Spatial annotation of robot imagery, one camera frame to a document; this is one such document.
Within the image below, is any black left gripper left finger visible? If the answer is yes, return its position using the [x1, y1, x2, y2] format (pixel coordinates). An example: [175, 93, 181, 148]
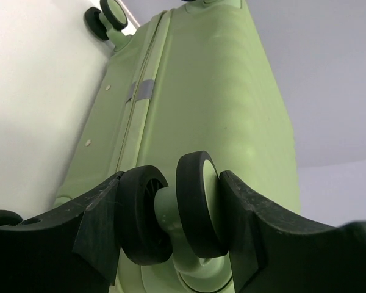
[0, 172, 122, 292]

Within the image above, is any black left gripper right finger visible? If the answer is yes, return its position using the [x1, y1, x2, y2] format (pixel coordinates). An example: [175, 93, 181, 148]
[220, 171, 366, 292]

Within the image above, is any light green hard suitcase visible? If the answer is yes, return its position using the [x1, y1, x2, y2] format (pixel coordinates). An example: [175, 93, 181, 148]
[0, 0, 303, 293]

